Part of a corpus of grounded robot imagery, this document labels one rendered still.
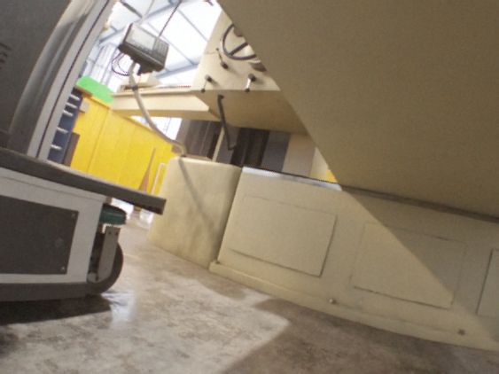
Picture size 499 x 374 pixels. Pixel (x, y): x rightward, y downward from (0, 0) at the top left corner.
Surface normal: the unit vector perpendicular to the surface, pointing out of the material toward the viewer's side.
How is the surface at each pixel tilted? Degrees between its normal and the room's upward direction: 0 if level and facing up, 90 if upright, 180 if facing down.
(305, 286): 90
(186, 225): 90
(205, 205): 90
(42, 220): 90
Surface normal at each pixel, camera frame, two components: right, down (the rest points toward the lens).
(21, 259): 0.90, 0.20
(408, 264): -0.42, -0.22
